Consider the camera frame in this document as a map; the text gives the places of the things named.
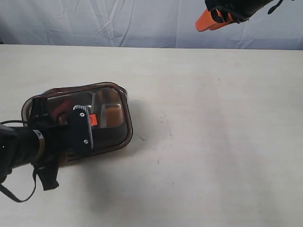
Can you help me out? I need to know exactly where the yellow toy cheese wedge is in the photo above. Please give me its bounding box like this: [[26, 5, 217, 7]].
[[106, 104, 124, 128]]

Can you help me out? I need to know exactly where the dark transparent box lid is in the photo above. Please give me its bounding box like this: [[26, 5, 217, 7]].
[[19, 82, 133, 165]]

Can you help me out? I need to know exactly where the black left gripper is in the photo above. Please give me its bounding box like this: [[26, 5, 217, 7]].
[[28, 96, 79, 164]]

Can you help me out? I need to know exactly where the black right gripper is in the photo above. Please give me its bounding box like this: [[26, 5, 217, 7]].
[[195, 0, 272, 32]]

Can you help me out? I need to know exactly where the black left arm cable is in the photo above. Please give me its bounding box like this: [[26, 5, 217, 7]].
[[0, 119, 60, 203]]

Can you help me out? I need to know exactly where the red toy sausage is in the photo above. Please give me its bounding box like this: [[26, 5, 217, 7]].
[[51, 100, 72, 119]]

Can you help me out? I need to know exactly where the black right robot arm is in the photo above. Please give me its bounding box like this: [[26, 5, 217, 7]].
[[195, 0, 303, 38]]

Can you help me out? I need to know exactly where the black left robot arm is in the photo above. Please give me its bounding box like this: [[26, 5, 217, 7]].
[[0, 97, 75, 188]]

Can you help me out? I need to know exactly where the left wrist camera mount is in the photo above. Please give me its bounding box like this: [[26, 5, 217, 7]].
[[70, 105, 93, 157]]

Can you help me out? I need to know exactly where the blue-grey backdrop cloth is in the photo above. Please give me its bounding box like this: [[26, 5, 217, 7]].
[[0, 0, 303, 50]]

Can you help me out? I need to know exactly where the stainless steel lunch box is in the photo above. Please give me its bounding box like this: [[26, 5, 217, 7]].
[[44, 84, 125, 129]]

